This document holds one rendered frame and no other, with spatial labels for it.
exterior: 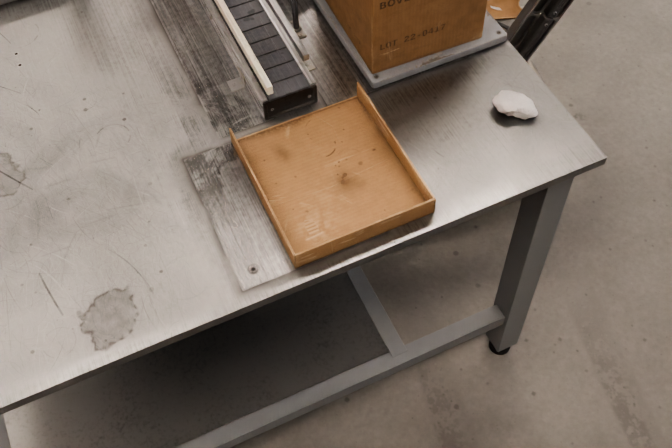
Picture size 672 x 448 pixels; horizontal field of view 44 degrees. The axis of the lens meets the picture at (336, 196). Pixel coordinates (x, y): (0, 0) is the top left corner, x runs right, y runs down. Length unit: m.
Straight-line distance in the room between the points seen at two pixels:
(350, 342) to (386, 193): 0.62
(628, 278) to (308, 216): 1.23
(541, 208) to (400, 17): 0.46
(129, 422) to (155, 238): 0.64
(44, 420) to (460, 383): 1.01
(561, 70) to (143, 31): 1.55
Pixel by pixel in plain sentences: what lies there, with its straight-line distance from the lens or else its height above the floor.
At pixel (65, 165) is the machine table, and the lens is 1.58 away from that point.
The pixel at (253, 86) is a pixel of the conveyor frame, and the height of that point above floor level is 0.88.
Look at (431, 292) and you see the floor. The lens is 2.30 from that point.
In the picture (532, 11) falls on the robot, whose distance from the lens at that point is 2.12.
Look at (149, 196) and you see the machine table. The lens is 1.49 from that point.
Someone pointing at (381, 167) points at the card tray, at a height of 0.83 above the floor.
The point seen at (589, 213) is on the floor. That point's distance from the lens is 2.52.
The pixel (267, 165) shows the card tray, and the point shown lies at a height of 0.83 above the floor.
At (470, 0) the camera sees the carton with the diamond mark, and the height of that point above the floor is 0.96.
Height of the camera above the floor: 2.00
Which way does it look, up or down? 54 degrees down
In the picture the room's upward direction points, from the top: 3 degrees counter-clockwise
